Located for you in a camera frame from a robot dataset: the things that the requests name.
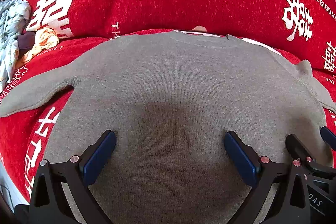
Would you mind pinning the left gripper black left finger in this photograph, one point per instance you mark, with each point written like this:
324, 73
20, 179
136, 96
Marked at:
48, 202

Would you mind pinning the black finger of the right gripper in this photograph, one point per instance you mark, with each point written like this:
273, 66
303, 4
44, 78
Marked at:
298, 151
328, 137

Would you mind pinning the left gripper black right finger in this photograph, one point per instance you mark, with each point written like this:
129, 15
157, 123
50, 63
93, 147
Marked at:
291, 201

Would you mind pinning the grey knit sweater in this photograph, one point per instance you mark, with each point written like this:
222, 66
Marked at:
170, 98

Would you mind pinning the dark purple garment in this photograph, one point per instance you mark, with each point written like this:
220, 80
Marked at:
25, 43

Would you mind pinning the orange garment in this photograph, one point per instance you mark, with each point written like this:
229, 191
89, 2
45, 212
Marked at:
45, 38

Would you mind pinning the light blue floral quilt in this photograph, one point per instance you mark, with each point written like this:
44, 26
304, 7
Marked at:
14, 18

